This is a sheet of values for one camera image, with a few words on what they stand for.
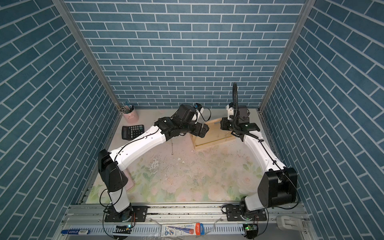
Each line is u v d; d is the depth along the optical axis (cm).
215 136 102
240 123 63
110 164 45
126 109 105
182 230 69
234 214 73
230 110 76
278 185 42
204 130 69
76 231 68
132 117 106
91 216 75
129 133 103
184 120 59
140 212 74
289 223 70
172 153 96
